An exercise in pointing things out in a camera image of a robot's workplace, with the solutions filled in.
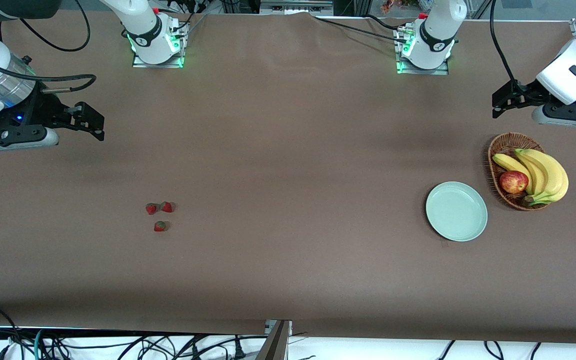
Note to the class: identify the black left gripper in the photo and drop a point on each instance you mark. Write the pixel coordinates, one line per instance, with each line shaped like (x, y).
(532, 94)

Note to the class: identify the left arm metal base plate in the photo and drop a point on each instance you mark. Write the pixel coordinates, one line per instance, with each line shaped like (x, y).
(418, 71)

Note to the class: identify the pale green plate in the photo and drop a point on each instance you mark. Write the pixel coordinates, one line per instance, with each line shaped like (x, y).
(456, 211)

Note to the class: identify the large yellow banana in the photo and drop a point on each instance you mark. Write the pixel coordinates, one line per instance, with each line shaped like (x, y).
(558, 175)

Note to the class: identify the aluminium profile post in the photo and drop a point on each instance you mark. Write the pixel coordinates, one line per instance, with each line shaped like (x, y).
(275, 342)

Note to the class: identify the colourful background objects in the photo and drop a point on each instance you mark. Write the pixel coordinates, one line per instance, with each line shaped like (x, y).
(398, 6)

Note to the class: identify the brown wicker basket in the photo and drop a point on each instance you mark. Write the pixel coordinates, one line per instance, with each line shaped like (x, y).
(505, 145)

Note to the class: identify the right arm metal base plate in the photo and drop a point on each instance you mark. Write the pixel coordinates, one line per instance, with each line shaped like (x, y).
(143, 63)

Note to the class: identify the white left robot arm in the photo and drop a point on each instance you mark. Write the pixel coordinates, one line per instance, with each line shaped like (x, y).
(568, 70)

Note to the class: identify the small yellow banana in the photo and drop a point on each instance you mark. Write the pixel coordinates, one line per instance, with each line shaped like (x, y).
(510, 164)

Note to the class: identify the red apple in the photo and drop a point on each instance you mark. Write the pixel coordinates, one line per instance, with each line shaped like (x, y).
(514, 182)

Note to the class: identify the aluminium frame rail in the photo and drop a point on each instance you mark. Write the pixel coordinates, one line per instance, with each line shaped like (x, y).
(295, 6)

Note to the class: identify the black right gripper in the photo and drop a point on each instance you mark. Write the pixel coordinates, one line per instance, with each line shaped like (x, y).
(43, 111)

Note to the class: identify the red toy strawberry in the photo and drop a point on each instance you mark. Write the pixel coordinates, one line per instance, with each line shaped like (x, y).
(167, 207)
(160, 226)
(151, 209)

